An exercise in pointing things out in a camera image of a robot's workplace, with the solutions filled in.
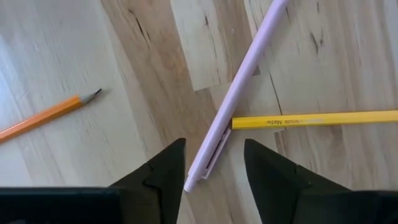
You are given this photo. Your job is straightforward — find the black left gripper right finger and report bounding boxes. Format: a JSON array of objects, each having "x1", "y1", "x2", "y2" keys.
[{"x1": 244, "y1": 138, "x2": 398, "y2": 224}]

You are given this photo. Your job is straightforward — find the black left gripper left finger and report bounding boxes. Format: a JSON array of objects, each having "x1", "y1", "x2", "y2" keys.
[{"x1": 0, "y1": 138, "x2": 187, "y2": 224}]

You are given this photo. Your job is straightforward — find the yellow pencil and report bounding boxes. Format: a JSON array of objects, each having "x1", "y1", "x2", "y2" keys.
[{"x1": 231, "y1": 110, "x2": 398, "y2": 131}]

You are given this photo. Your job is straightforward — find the lilac click pen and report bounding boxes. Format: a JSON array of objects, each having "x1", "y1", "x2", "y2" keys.
[{"x1": 183, "y1": 0, "x2": 290, "y2": 193}]

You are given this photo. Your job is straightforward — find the orange pencil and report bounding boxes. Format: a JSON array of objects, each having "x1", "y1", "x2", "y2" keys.
[{"x1": 0, "y1": 88, "x2": 103, "y2": 144}]

